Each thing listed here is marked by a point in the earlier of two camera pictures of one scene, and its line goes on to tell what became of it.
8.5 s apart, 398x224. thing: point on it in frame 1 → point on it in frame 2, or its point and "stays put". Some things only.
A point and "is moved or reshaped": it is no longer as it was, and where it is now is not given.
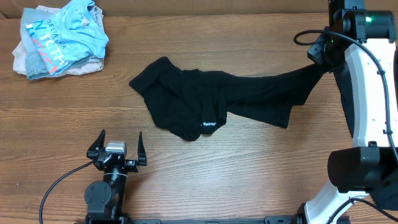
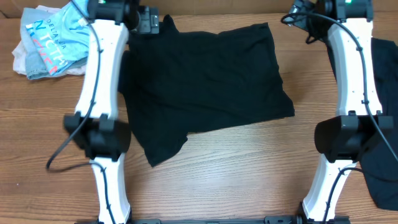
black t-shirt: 195,102 is moved or reshaped
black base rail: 273,219 stays put
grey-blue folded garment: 35,67 stays put
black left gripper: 115,159 → 148,22
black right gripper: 318,51 → 298,15
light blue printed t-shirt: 68,35 stays put
